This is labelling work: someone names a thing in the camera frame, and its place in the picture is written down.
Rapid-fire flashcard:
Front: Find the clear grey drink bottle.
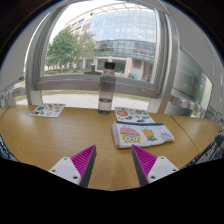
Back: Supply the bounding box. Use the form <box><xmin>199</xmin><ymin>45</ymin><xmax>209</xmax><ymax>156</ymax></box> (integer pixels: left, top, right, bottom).
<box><xmin>97</xmin><ymin>61</ymin><xmax>117</xmax><ymax>116</ymax></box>

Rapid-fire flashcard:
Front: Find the large sticker sheet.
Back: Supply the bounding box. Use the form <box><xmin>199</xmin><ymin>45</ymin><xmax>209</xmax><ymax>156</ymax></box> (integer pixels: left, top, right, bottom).
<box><xmin>114</xmin><ymin>106</ymin><xmax>156</xmax><ymax>125</ymax></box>

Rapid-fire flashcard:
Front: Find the small sticker sheet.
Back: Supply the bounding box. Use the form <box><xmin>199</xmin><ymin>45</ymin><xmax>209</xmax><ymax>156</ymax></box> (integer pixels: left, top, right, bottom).
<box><xmin>29</xmin><ymin>102</ymin><xmax>67</xmax><ymax>119</ymax></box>

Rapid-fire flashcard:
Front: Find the glass office building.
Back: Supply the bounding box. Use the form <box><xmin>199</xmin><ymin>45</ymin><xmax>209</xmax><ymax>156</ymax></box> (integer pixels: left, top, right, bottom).
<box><xmin>64</xmin><ymin>3</ymin><xmax>158</xmax><ymax>83</ymax></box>

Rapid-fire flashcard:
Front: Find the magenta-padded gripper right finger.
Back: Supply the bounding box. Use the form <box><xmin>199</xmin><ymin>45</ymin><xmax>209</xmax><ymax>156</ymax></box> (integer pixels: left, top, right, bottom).
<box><xmin>130</xmin><ymin>144</ymin><xmax>180</xmax><ymax>187</ymax></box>

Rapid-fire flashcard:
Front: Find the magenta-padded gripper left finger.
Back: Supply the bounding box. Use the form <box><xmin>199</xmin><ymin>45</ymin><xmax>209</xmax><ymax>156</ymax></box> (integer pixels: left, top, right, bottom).
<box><xmin>48</xmin><ymin>144</ymin><xmax>98</xmax><ymax>189</ymax></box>

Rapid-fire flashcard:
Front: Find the grey window handle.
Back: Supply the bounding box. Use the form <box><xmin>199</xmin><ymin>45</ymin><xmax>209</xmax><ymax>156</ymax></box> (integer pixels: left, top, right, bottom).
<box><xmin>89</xmin><ymin>63</ymin><xmax>98</xmax><ymax>75</ymax></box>

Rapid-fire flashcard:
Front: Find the green tree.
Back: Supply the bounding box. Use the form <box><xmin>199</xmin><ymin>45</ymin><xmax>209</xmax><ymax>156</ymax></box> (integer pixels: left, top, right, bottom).
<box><xmin>45</xmin><ymin>26</ymin><xmax>98</xmax><ymax>73</ymax></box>

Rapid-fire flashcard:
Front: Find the white rail with knobs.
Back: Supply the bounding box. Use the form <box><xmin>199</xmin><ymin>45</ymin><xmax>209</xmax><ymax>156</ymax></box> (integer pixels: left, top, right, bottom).
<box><xmin>0</xmin><ymin>84</ymin><xmax>27</xmax><ymax>102</ymax></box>
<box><xmin>169</xmin><ymin>94</ymin><xmax>208</xmax><ymax>115</ymax></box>

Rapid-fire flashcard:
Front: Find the grey window frame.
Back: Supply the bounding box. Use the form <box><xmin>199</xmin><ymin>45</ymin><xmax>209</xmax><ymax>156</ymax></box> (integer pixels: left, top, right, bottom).
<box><xmin>24</xmin><ymin>0</ymin><xmax>182</xmax><ymax>107</ymax></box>

